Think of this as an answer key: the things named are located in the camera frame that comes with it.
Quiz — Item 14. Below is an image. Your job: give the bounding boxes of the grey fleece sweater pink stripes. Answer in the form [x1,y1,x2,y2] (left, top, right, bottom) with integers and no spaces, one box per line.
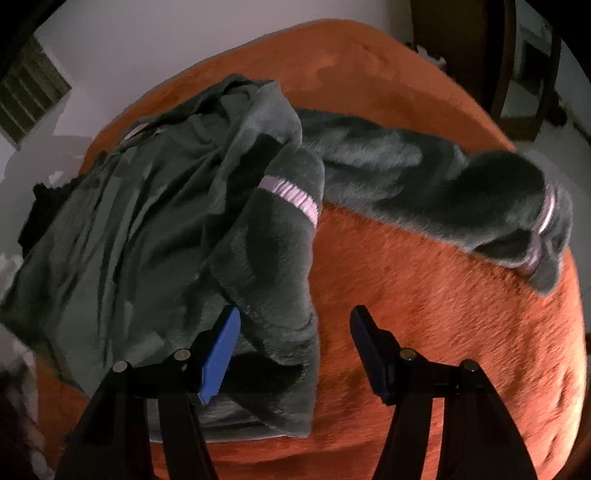
[0,74,573,439]

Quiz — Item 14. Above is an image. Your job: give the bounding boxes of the orange fleece blanket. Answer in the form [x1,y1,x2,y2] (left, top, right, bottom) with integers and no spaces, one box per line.
[34,18,587,480]

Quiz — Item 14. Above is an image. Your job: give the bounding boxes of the louvred window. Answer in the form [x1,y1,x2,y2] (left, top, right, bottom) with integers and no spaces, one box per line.
[0,37,72,148]

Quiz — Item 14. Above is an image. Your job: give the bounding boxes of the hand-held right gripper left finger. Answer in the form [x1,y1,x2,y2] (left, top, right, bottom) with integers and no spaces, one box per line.
[54,305,243,480]

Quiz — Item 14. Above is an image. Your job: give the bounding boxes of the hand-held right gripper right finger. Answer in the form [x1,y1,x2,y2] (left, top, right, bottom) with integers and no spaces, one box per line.
[349,305,539,480]

